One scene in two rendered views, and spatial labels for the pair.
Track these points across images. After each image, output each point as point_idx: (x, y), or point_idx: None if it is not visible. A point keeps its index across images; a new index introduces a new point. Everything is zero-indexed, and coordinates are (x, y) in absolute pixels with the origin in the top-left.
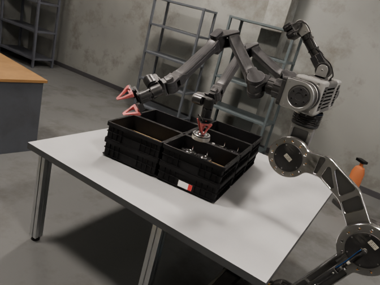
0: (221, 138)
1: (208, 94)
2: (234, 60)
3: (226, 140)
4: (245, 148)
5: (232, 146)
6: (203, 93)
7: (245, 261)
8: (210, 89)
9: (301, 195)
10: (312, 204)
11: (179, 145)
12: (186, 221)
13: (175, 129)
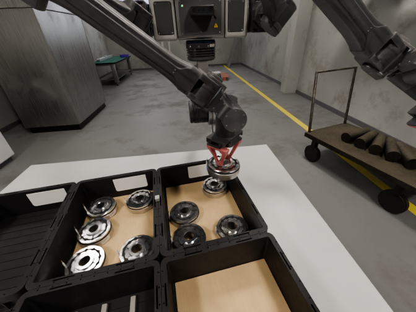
0: (63, 234)
1: (224, 91)
2: None
3: (67, 224)
4: (82, 195)
5: (75, 217)
6: (223, 99)
7: (264, 154)
8: (214, 82)
9: (105, 170)
10: (120, 161)
11: None
12: (280, 189)
13: (155, 290)
